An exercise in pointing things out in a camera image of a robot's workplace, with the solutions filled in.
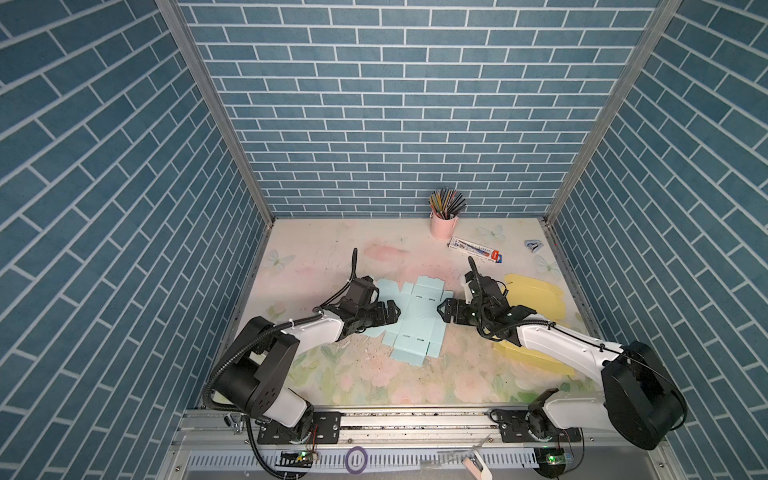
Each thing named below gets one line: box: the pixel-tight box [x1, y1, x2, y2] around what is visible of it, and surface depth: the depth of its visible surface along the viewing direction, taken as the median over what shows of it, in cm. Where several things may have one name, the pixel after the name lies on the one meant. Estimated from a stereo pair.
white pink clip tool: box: [461, 434, 493, 480], surface depth 69 cm
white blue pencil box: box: [448, 237, 502, 264], surface depth 114 cm
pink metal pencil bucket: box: [430, 214, 459, 240], surface depth 114 cm
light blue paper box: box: [364, 276, 455, 367], surface depth 93 cm
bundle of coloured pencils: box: [428, 188, 467, 220], surface depth 110 cm
